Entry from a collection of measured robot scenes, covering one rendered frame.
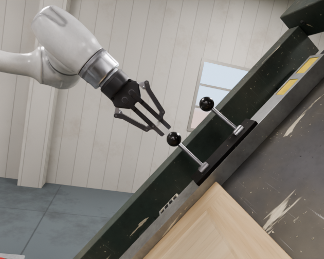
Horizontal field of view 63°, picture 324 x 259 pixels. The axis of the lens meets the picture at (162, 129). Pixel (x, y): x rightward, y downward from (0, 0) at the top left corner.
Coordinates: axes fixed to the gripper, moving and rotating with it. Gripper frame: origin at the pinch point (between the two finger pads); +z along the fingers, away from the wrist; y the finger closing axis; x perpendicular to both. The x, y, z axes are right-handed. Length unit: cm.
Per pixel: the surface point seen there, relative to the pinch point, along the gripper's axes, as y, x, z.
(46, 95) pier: 75, -288, -78
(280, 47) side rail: -43.9, -11.6, 10.8
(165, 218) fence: 15.0, 11.1, 11.6
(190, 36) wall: -118, -311, 5
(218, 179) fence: -0.3, 12.4, 13.8
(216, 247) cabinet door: 8.4, 28.4, 14.0
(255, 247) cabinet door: 3.1, 35.1, 13.7
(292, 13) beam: -53, -11, 6
